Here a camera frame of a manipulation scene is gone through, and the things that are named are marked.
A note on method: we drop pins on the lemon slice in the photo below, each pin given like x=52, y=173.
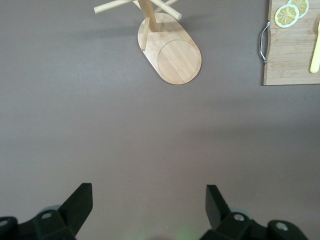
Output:
x=286, y=16
x=301, y=7

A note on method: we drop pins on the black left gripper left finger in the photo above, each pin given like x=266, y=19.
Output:
x=72, y=210

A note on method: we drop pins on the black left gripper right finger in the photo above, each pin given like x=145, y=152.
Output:
x=217, y=210

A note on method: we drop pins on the wooden mug rack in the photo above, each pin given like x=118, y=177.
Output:
x=175, y=55

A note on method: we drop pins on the brown table cover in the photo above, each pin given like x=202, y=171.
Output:
x=125, y=137

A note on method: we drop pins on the yellow plastic fork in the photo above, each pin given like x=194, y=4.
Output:
x=315, y=57

